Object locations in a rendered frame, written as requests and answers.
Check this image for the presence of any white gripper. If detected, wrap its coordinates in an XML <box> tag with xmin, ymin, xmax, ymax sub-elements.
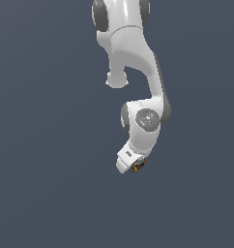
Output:
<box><xmin>115</xmin><ymin>140</ymin><xmax>147</xmax><ymax>174</ymax></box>

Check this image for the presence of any small multicoloured cube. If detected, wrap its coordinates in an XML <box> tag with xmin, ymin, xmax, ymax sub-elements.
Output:
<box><xmin>130</xmin><ymin>159</ymin><xmax>147</xmax><ymax>173</ymax></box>

